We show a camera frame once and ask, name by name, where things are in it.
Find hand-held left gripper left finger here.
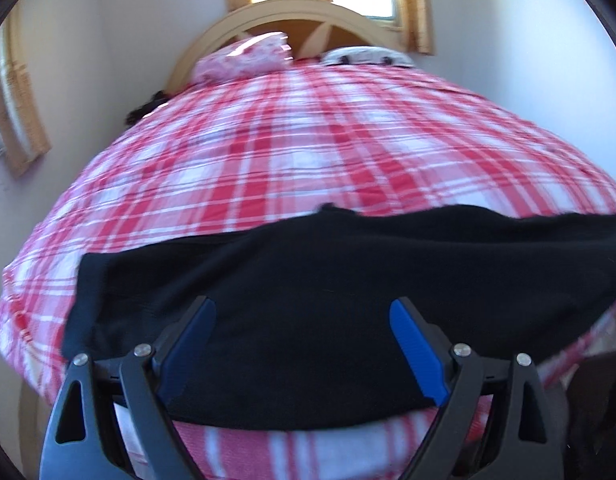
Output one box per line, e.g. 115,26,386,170
40,296,218,480

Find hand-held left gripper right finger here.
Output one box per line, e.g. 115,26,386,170
389,297,571,480

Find black pants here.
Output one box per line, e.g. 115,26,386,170
62,203,616,432

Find red plaid blanket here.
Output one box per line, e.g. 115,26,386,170
0,57,616,480

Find black fuzzy object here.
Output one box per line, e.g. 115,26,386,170
125,90,171,126

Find gold patterned curtain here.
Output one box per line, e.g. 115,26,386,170
0,10,52,177
393,0,435,56

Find pink floral pillow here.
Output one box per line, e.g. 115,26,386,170
193,32,295,83

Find white pillow with black dots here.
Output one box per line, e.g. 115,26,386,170
320,46,415,68

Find beige wooden bed headboard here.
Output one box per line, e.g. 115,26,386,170
167,0,404,96

